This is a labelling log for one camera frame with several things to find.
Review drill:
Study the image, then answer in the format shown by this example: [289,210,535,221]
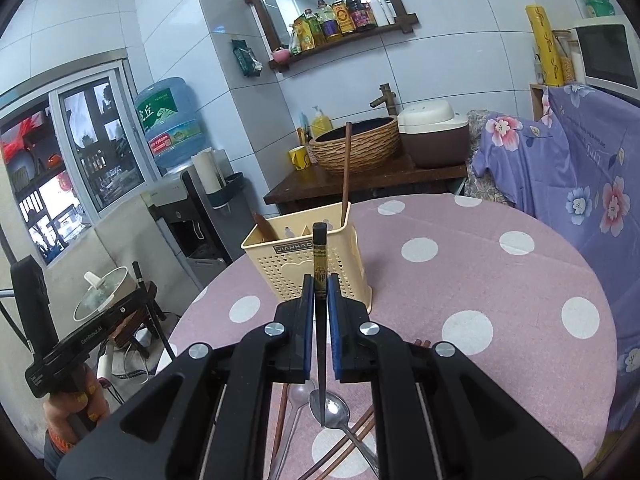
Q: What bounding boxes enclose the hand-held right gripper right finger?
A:
[327,274,585,480]

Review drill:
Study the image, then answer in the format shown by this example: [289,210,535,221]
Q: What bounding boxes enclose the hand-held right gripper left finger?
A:
[56,274,317,480]

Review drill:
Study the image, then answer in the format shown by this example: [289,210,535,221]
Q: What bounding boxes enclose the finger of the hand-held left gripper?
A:
[131,261,168,323]

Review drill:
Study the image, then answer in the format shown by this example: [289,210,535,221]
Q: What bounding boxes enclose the cream plastic utensil holder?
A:
[241,202,373,315]

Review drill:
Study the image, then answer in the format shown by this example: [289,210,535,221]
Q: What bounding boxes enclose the wooden chopsticks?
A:
[311,222,329,429]

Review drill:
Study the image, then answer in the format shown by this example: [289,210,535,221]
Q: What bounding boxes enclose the person's left hand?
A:
[42,364,109,445]

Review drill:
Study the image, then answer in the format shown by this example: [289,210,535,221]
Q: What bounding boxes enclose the white pot with lid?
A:
[74,266,138,323]

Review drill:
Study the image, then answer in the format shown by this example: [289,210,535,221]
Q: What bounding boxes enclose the grey water dispenser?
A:
[141,166,257,303]

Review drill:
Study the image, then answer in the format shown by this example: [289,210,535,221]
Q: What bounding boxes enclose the dark brown wooden spatula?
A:
[252,212,276,243]

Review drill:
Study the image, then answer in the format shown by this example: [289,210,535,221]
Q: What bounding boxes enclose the pink polka dot tablecloth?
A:
[167,195,621,480]

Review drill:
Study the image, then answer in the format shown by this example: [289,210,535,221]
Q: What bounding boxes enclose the dark wooden counter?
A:
[263,152,468,218]

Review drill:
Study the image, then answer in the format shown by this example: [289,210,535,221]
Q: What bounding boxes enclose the aluminium framed window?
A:
[0,50,161,266]

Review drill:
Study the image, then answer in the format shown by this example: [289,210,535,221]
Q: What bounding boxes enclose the woven basket sink basin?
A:
[308,116,402,176]

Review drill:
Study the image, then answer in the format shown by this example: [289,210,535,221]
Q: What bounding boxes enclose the blue water jug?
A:
[134,77,206,171]

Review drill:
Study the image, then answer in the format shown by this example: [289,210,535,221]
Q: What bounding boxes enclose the yellow soap pump bottle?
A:
[310,106,333,138]

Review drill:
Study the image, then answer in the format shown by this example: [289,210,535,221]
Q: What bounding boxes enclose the white and brown rice cooker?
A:
[397,101,471,169]

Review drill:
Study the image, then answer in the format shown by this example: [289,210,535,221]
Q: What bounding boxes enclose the grey floral cloth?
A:
[464,110,516,206]

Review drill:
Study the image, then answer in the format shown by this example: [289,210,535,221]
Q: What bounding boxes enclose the bronze faucet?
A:
[370,83,398,116]

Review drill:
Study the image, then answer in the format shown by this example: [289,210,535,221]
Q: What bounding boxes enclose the green packet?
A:
[231,39,263,78]

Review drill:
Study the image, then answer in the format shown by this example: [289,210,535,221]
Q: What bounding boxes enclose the purple floral cloth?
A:
[472,84,640,461]

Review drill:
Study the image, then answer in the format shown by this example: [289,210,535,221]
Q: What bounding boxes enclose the light wooden shelf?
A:
[530,82,548,121]

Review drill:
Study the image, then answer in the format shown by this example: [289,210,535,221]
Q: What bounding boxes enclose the row of condiment bottles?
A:
[290,0,396,56]

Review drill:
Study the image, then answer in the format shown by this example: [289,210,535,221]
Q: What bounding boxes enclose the yellow foil roll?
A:
[525,4,565,87]

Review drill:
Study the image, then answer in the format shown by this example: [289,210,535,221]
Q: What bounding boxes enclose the glass jar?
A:
[552,29,577,86]

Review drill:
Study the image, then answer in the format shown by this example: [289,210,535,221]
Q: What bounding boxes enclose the white microwave oven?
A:
[572,16,640,106]

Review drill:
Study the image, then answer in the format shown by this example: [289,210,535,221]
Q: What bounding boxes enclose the wooden handled spoon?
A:
[339,122,352,228]

